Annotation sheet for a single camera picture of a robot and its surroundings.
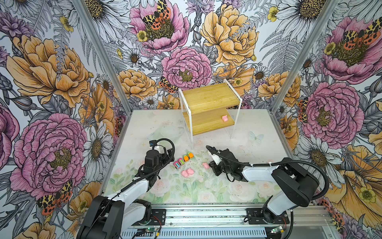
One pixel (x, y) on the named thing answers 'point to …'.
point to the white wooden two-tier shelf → (205, 108)
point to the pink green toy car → (176, 165)
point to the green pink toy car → (181, 161)
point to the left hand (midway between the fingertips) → (166, 154)
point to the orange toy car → (186, 158)
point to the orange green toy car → (190, 155)
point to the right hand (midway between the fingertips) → (211, 168)
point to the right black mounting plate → (255, 216)
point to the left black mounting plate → (158, 217)
